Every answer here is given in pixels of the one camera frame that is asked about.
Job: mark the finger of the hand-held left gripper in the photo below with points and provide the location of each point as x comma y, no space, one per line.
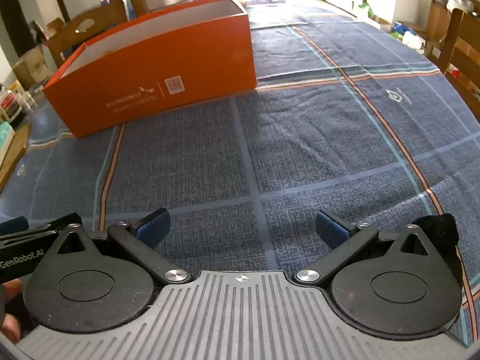
13,226

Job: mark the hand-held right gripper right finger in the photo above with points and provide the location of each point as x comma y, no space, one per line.
332,229

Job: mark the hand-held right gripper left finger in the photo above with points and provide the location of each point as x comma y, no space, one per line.
153,228

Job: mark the orange cardboard box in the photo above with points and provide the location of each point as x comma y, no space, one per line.
157,71

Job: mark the person's left hand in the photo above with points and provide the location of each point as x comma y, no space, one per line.
8,328

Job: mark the blue plaid tablecloth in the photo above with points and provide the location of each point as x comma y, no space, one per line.
300,138

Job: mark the dark cloth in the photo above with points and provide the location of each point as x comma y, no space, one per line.
440,232

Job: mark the stack of cardboard boxes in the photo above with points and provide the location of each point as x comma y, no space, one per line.
32,67

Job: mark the brown cardboard box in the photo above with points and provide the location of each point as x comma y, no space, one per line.
438,26

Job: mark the white plastic bag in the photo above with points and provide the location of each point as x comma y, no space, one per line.
459,3

